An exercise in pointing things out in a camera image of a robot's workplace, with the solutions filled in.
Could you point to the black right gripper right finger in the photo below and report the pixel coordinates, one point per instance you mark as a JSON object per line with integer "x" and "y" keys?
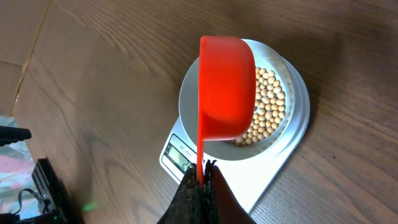
{"x": 228, "y": 208}

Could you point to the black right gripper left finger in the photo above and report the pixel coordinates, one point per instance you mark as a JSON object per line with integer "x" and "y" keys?
{"x": 185, "y": 206}

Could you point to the red plastic measuring scoop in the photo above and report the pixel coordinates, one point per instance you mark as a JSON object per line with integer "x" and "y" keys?
{"x": 226, "y": 92}

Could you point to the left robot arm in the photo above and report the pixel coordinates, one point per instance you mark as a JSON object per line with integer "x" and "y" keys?
{"x": 9, "y": 135}

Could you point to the white digital kitchen scale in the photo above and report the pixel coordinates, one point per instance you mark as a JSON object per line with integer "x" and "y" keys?
{"x": 249, "y": 169}

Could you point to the soybeans in bowl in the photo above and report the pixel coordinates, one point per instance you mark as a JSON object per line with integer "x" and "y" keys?
{"x": 270, "y": 107}

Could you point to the light grey round bowl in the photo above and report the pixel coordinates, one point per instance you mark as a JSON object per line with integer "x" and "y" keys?
{"x": 289, "y": 77}

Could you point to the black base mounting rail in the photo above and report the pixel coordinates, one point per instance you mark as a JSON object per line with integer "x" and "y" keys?
{"x": 54, "y": 203}

